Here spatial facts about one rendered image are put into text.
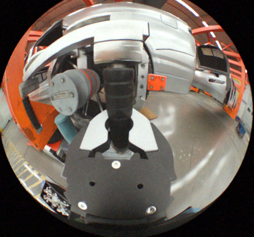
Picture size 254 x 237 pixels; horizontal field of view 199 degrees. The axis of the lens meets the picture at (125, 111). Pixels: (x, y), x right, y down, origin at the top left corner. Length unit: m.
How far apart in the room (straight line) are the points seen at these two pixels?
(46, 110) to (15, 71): 0.43
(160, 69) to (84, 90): 0.54
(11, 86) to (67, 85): 0.50
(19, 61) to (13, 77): 0.10
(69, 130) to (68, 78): 0.25
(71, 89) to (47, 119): 0.54
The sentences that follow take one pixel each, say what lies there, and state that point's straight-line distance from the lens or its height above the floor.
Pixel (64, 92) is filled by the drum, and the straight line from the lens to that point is 0.22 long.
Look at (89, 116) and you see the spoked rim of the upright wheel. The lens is 0.53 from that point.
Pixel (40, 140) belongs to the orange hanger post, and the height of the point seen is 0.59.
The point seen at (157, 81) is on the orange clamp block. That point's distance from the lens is 0.33.
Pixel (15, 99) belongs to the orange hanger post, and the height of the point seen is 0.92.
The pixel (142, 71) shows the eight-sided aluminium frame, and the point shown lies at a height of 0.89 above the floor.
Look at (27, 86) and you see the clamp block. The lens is 0.34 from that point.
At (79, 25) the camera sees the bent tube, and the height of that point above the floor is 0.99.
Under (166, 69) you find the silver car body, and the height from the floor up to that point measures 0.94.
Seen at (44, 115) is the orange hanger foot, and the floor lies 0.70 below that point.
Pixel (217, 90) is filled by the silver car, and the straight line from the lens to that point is 2.42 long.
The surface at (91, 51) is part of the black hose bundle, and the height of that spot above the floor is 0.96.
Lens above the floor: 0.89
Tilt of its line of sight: 31 degrees down
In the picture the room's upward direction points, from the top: straight up
